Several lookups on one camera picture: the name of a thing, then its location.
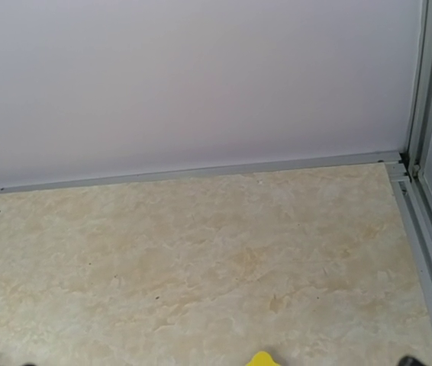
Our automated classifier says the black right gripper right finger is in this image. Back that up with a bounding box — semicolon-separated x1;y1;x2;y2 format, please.
399;355;423;366

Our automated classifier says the yellow whiteboard eraser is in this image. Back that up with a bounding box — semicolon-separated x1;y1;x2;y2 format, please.
247;351;280;366

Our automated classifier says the back aluminium base rail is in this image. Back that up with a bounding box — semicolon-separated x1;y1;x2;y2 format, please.
0;151;406;194

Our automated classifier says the right aluminium frame post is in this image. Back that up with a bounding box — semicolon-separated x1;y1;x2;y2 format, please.
403;0;432;180

